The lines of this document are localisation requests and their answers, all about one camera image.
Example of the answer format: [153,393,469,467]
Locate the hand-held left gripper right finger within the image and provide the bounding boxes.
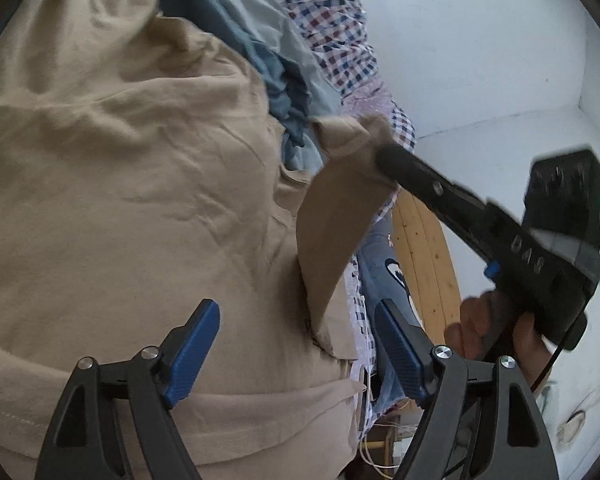
[374,298,561,480]

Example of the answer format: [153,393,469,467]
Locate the blue-grey animal face pillow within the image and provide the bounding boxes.
[355,219,427,422]

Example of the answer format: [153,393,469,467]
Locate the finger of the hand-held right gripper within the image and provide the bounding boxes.
[376,144,501,263]

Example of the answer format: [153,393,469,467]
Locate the light grey-blue sweatshirt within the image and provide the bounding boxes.
[190,0,342,172]

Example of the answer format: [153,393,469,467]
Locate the black cable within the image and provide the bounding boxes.
[531,310,587,392]

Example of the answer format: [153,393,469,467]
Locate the tan t-shirt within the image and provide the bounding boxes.
[0,0,402,480]

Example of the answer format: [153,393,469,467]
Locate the white charging cable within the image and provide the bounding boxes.
[358,424,399,479]

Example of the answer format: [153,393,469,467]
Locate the checked and dotted duvet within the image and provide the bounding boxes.
[240,0,417,152]

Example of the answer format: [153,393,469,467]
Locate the wooden headboard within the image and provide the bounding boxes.
[390,189,462,342]

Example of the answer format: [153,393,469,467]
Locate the dark teal t-shirt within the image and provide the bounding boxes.
[155,0,312,147]

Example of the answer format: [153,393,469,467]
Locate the person's right hand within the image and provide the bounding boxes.
[444,291,557,391]

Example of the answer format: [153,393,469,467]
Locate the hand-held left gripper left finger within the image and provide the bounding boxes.
[35,298,222,480]

